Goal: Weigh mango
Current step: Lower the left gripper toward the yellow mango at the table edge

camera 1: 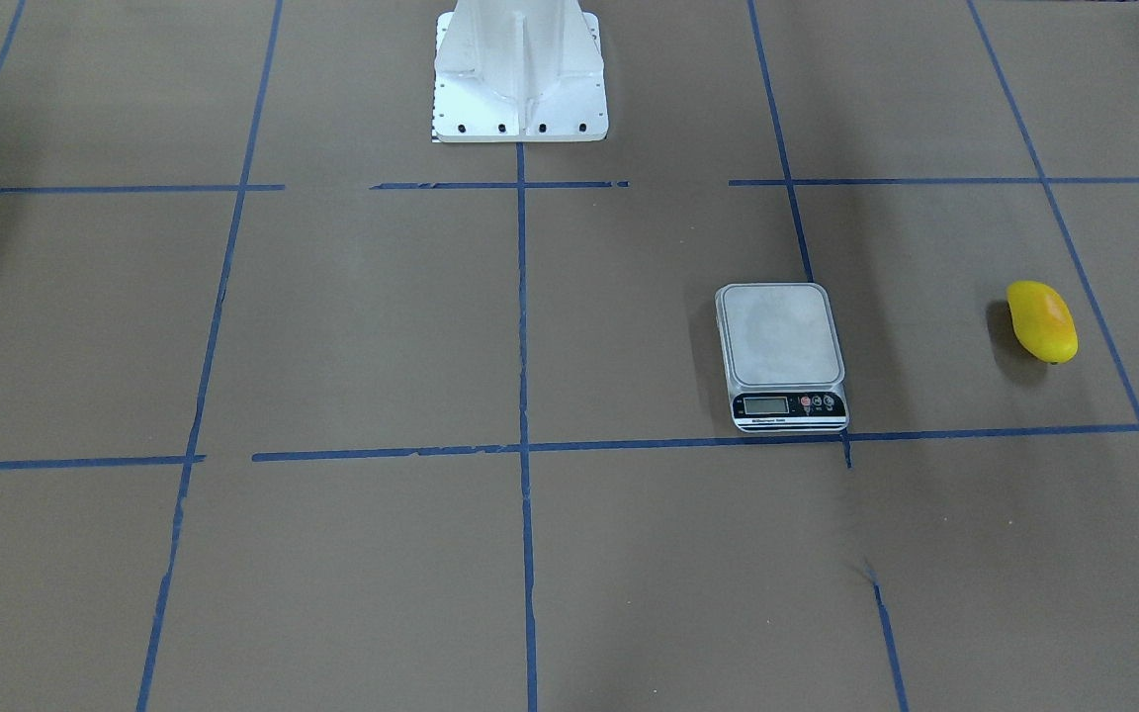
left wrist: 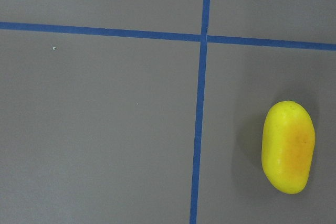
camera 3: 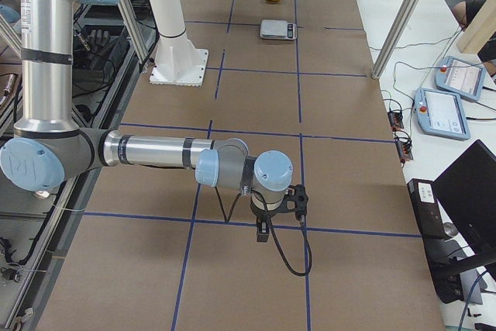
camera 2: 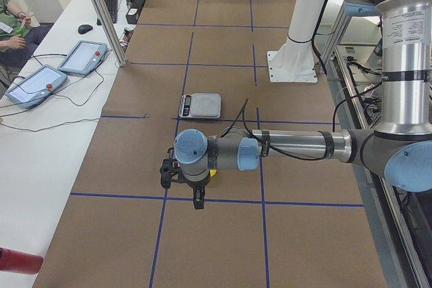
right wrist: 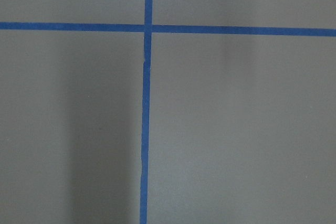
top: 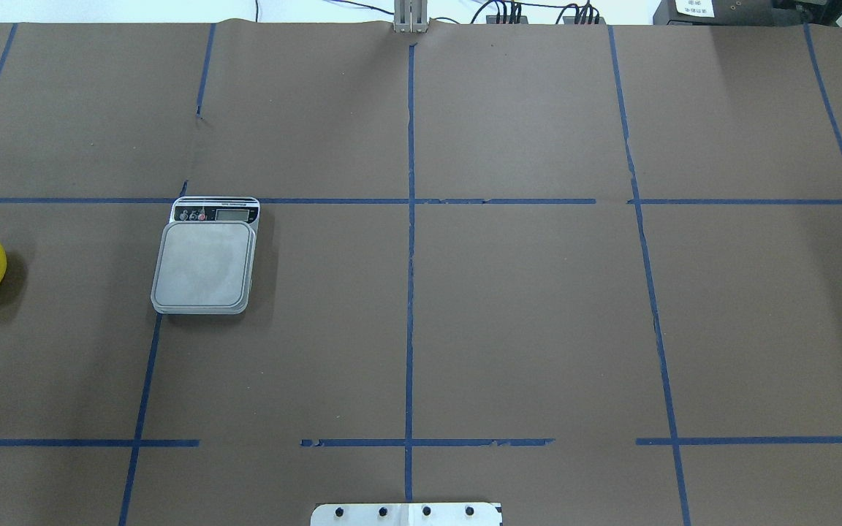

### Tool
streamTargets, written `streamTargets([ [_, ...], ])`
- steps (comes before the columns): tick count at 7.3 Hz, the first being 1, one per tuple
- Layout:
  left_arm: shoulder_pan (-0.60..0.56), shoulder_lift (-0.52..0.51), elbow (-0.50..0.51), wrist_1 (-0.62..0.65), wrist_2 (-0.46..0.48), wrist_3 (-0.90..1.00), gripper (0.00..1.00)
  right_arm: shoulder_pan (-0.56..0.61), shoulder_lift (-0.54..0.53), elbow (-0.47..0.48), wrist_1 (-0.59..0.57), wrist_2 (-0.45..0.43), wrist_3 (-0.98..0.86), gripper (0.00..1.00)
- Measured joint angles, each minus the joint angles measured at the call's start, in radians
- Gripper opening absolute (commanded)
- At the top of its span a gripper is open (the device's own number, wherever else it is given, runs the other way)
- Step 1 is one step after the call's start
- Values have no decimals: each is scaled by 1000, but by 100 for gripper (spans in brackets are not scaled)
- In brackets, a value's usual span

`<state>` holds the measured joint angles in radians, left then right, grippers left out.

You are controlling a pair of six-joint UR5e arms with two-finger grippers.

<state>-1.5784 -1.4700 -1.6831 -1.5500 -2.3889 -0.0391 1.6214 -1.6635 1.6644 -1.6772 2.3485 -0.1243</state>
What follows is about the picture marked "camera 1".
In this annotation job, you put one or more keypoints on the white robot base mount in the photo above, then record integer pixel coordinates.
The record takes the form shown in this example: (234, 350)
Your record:
(519, 71)

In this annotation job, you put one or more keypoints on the silver digital kitchen scale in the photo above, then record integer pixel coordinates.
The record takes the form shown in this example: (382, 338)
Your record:
(782, 359)

